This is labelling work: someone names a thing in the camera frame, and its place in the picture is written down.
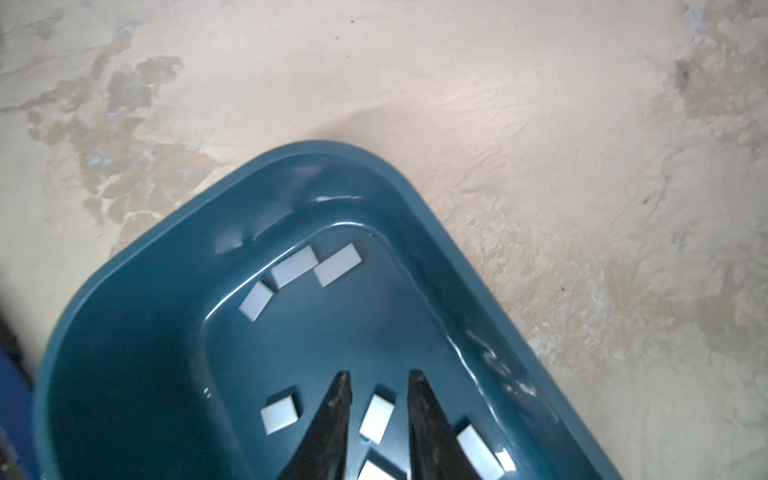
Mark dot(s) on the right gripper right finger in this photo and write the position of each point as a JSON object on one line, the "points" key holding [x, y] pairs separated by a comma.
{"points": [[435, 452]]}

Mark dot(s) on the blue stapler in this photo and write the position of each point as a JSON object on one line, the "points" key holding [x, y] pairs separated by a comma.
{"points": [[18, 459]]}

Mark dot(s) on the staple strip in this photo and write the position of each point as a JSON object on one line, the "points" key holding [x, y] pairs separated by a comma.
{"points": [[376, 419], [338, 264], [371, 471], [479, 455], [256, 301], [294, 266], [279, 414]]}

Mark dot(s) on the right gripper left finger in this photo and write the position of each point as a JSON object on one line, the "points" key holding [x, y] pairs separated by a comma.
{"points": [[322, 453]]}

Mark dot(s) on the teal plastic tray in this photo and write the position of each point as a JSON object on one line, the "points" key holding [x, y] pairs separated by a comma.
{"points": [[153, 373]]}

